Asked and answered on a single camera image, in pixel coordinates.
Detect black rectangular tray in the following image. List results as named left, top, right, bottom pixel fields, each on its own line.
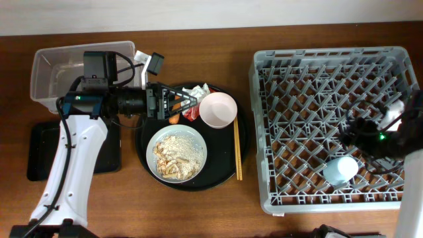
left=26, top=121, right=122, bottom=182

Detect wooden chopstick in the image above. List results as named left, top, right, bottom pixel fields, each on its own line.
left=237, top=117, right=243, bottom=180
left=233, top=116, right=240, bottom=180

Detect red snack wrapper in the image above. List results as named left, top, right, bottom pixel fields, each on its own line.
left=182, top=89, right=215, bottom=122

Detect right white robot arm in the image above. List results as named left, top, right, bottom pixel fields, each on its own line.
left=339, top=90, right=422, bottom=237

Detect round black serving tray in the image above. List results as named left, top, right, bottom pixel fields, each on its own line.
left=134, top=82, right=251, bottom=192

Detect crumpled white napkin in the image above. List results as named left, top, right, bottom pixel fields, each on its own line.
left=182, top=83, right=211, bottom=100

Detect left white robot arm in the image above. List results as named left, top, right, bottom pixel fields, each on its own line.
left=10, top=51, right=198, bottom=237

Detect pink bowl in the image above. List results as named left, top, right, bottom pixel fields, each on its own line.
left=199, top=92, right=238, bottom=129

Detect light blue cup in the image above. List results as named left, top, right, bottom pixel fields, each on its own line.
left=323, top=156, right=359, bottom=186

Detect clear plastic bin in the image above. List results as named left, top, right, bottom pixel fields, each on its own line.
left=30, top=41, right=135, bottom=114

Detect rice and food scraps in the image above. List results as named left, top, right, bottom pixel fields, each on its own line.
left=152, top=135, right=206, bottom=181

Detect grey plate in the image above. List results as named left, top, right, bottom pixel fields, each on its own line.
left=145, top=124, right=208, bottom=184

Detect grey dishwasher rack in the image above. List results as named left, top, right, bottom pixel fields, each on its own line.
left=249, top=46, right=419, bottom=216

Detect orange carrot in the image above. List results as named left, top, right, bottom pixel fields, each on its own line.
left=169, top=95, right=182, bottom=125

